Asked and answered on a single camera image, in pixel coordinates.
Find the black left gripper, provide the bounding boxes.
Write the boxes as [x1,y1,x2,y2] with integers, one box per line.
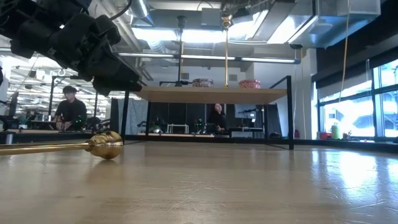
[0,0,143,96]

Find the gold candlestick holder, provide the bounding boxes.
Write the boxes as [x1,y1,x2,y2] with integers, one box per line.
[220,12,234,89]
[0,130,124,160]

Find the purple round candle tin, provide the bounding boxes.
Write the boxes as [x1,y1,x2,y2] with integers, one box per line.
[192,78,215,88]

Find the pink round candle tin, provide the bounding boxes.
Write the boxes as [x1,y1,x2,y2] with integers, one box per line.
[238,79,262,90]

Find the grey fabric panel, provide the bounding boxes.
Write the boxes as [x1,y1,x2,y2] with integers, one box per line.
[118,98,149,135]

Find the person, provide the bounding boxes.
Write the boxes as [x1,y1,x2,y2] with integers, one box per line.
[53,85,88,131]
[207,103,229,135]

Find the small white table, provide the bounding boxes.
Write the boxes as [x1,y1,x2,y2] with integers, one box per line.
[167,123,190,134]

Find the long light bar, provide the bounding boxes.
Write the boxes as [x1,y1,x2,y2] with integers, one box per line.
[118,52,301,65]

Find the wooden shelf with black legs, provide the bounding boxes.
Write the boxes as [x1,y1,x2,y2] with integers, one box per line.
[119,75,295,151]

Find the grey ceiling box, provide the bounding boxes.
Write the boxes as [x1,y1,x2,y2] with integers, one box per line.
[200,7,223,27]

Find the grey screen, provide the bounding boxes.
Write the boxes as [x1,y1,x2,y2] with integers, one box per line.
[234,104,259,119]

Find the green bottle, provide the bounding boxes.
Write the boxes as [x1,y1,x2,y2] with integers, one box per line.
[331,123,342,140]

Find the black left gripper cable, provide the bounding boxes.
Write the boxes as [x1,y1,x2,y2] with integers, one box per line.
[108,0,133,22]

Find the round silver ventilation duct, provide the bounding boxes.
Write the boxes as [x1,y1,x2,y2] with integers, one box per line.
[126,0,155,27]

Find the rectangular silver ventilation duct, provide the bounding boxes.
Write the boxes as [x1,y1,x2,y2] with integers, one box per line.
[267,0,382,48]

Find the black metal table frame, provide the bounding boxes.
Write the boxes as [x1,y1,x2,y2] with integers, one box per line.
[0,131,398,154]

